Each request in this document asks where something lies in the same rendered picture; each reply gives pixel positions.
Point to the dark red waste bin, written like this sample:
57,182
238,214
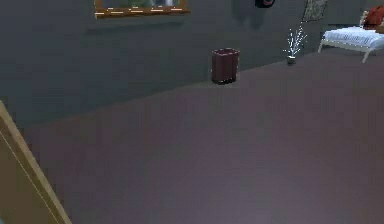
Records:
225,66

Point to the white twig plant in pot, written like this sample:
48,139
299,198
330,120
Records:
294,45

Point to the red pillow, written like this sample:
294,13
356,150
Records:
375,17

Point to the black round wall object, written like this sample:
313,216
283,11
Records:
265,2

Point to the patterned grey wall hanging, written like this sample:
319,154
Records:
314,10

